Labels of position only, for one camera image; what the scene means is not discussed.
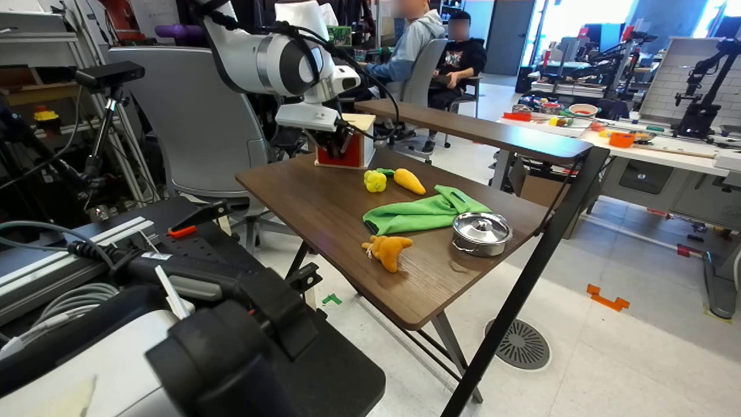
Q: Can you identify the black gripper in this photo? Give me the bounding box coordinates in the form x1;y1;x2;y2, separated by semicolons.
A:
316;124;354;157

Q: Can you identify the wooden box with red drawer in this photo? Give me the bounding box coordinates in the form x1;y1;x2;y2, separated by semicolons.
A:
316;114;376;169

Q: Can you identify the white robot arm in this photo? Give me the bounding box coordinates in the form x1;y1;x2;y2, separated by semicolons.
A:
192;0;361;156

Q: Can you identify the black background robot arm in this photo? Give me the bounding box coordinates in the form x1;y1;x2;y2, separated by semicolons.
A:
671;37;741;139

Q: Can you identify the yellow toy pepper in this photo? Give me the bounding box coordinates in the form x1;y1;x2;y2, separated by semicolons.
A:
363;169;387;195

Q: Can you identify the orange toy carrot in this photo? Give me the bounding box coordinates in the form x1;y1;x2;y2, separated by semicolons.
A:
385;166;426;195

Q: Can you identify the orange plush toy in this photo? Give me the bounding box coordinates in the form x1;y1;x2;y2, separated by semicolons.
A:
361;236;412;273

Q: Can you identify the dark wooden table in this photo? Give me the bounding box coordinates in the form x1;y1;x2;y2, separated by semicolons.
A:
233;98;612;417

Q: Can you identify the green cloth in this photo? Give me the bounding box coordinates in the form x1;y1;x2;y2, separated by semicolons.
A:
363;185;489;236

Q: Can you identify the grey office chair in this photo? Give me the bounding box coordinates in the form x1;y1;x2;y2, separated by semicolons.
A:
108;46;269;246

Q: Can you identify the person in grey hoodie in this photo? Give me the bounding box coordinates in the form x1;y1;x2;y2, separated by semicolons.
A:
367;0;445;83

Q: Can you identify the person in black shirt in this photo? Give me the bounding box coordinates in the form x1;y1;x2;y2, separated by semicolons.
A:
429;12;487;110

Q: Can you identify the silver metal bowl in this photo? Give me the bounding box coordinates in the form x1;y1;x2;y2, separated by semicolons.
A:
452;213;515;257

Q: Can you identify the round floor drain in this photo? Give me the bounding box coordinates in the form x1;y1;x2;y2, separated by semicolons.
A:
496;321;551;370

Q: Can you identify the orange floor tape marker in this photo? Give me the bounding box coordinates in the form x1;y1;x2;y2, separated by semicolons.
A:
587;286;629;312

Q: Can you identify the white desk with items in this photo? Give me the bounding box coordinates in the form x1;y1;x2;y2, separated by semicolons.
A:
502;112;741;321

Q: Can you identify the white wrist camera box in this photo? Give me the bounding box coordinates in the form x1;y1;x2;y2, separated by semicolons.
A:
276;103;338;133

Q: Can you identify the black camera on tripod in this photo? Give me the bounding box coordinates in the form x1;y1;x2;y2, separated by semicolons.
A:
75;60;158;204

